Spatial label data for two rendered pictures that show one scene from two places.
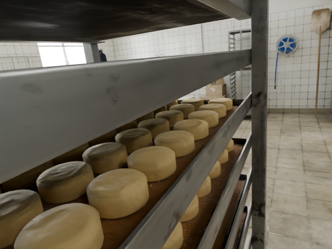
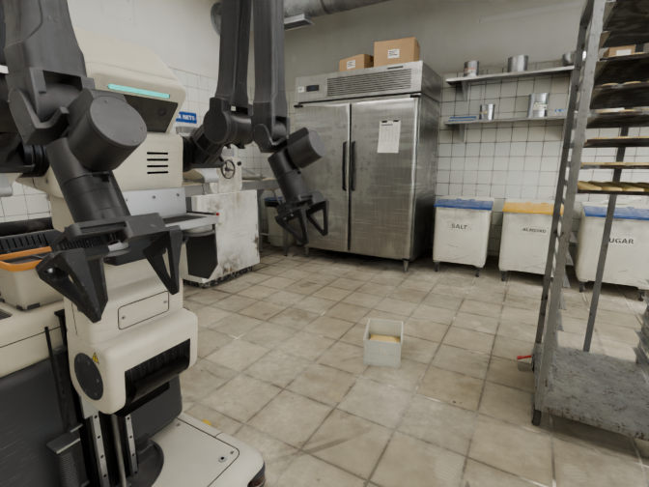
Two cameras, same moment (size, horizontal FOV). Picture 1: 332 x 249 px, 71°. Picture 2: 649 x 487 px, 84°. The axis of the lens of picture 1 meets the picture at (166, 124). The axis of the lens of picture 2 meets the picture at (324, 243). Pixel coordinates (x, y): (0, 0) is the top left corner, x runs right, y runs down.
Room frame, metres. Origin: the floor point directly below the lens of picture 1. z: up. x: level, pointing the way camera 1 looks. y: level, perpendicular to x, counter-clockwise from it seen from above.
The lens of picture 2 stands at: (1.88, -1.11, 1.16)
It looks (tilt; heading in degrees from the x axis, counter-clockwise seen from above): 13 degrees down; 181
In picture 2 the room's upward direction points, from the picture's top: straight up
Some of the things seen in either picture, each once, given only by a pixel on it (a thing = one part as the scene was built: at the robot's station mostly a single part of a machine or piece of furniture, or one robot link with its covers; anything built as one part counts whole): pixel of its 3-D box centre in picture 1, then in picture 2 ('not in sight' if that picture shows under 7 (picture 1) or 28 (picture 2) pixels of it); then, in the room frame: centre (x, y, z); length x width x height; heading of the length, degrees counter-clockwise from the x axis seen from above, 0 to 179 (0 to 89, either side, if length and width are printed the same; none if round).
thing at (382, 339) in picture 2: not in sight; (383, 342); (-0.16, -0.78, 0.08); 0.30 x 0.22 x 0.16; 168
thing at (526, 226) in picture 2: not in sight; (530, 240); (-1.68, 0.89, 0.38); 0.64 x 0.54 x 0.77; 152
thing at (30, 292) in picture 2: not in sight; (56, 272); (0.96, -1.83, 0.87); 0.23 x 0.15 x 0.11; 151
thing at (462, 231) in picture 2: not in sight; (462, 234); (-2.00, 0.33, 0.38); 0.64 x 0.54 x 0.77; 154
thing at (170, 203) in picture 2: not in sight; (148, 243); (1.15, -1.48, 0.99); 0.28 x 0.16 x 0.22; 151
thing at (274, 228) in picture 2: not in sight; (284, 220); (-3.20, -1.75, 0.33); 0.54 x 0.53 x 0.66; 61
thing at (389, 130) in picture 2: not in sight; (388, 136); (-1.83, -0.53, 1.39); 0.22 x 0.03 x 0.31; 61
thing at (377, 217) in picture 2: not in sight; (365, 172); (-2.41, -0.70, 1.02); 1.40 x 0.90 x 2.05; 61
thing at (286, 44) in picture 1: (285, 62); not in sight; (4.99, -2.63, 1.10); 0.41 x 0.17 x 1.10; 61
